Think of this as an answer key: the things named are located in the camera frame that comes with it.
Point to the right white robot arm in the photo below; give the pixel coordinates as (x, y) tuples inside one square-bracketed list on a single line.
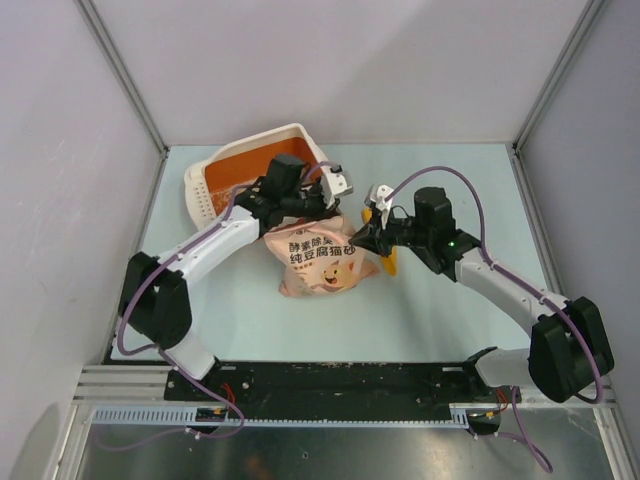
[(569, 348)]

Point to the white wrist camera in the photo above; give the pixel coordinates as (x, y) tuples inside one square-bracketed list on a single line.
[(335, 183), (379, 201)]

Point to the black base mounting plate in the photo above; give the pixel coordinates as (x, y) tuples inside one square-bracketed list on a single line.
[(342, 391)]

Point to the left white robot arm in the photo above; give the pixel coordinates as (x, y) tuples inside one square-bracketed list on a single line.
[(155, 306)]

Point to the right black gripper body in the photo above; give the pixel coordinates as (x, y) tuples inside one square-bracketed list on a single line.
[(406, 231)]

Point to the grey slotted cable duct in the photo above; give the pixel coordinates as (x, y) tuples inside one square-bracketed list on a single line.
[(213, 416)]

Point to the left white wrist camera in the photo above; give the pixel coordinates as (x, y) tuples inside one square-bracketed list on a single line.
[(335, 183)]

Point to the yellow plastic litter scoop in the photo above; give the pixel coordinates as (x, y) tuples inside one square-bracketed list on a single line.
[(390, 262)]

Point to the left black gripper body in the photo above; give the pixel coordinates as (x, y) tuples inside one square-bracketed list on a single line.
[(309, 205)]

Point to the pink cat litter bag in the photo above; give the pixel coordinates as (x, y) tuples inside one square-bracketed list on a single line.
[(318, 258)]

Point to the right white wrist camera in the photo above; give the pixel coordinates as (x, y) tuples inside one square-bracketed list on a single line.
[(379, 201)]

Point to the aluminium frame rail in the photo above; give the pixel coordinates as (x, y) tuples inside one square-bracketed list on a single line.
[(144, 384)]

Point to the white orange litter box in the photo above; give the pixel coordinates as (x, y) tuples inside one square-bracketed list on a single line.
[(242, 162)]

